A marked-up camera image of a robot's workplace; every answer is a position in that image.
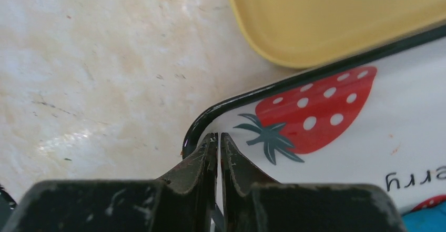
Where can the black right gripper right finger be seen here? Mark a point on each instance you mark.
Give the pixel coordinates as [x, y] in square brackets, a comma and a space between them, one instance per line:
[253, 201]

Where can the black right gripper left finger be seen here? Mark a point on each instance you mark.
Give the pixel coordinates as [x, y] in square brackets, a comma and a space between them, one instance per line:
[182, 199]

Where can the white strawberry enamel tray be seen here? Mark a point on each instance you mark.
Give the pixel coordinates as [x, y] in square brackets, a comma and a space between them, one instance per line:
[376, 118]

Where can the blue play dough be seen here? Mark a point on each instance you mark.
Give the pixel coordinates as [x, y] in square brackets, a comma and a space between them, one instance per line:
[426, 220]

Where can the yellow plastic tray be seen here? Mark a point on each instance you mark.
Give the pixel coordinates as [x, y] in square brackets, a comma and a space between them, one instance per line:
[307, 33]

